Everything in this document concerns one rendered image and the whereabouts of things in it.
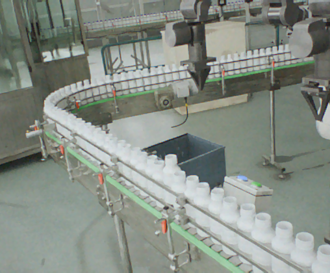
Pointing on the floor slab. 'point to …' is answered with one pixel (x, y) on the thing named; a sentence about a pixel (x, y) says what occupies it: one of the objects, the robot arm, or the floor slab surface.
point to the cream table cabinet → (227, 44)
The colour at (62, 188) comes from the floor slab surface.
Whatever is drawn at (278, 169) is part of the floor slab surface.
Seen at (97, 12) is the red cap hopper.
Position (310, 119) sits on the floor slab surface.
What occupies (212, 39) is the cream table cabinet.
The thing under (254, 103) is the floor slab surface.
